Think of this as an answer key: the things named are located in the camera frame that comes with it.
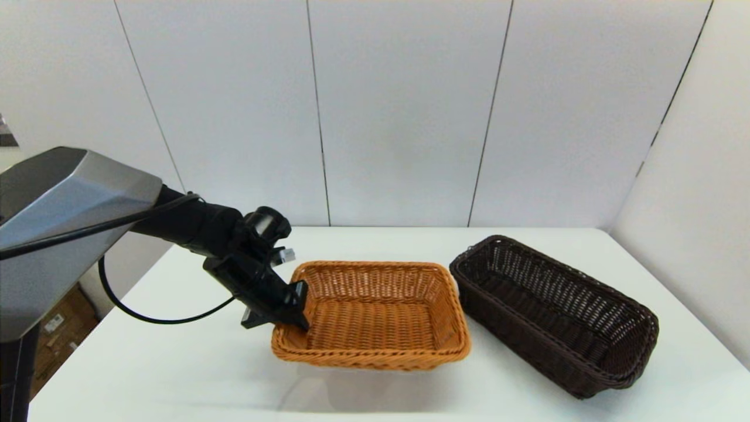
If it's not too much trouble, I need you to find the brown cardboard box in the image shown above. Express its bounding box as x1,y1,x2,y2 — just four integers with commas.
28,360,62,400
32,319,100,384
38,283,97,349

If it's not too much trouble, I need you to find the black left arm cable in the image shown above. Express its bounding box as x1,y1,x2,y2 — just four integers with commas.
0,193,238,325

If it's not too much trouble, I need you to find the dark brown woven basket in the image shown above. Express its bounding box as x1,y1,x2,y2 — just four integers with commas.
449,235,660,400

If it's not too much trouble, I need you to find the orange woven basket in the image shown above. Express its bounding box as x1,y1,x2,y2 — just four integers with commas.
271,260,471,372

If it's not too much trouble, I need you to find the grey wall fixture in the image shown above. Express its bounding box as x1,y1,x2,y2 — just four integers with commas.
0,111,20,148

